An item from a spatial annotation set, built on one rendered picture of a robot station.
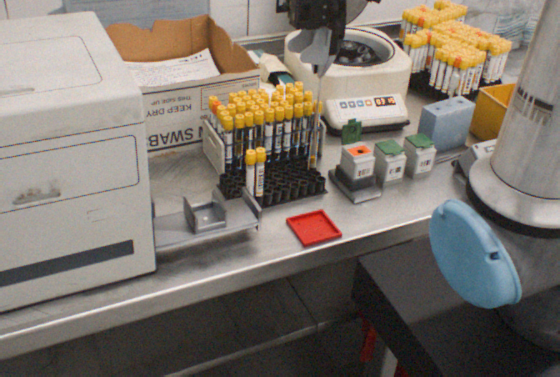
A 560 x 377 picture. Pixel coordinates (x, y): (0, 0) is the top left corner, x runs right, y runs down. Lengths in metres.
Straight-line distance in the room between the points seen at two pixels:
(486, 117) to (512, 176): 0.71
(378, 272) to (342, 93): 0.51
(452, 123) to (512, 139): 0.63
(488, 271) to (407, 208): 0.48
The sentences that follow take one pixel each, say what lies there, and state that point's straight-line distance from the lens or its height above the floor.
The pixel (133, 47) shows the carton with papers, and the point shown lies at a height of 0.97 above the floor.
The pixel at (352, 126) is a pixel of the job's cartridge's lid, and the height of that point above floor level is 0.98.
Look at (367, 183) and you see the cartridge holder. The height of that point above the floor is 0.90.
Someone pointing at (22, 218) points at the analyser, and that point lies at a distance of 0.83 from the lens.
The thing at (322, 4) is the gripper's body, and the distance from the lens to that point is 0.93.
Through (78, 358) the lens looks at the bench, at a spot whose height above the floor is 0.27.
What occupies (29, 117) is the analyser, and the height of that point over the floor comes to 1.16.
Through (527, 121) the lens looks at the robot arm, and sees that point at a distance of 0.59.
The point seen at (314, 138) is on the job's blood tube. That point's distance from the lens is 1.07.
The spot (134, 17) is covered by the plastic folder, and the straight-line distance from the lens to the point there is 1.41.
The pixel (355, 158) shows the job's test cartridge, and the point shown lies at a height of 0.95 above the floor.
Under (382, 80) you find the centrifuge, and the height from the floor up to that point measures 0.97.
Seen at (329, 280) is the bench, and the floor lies 0.27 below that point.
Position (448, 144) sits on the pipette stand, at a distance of 1.25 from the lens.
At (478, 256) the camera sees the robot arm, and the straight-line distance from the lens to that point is 0.63.
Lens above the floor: 1.53
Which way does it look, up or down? 34 degrees down
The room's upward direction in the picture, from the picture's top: 4 degrees clockwise
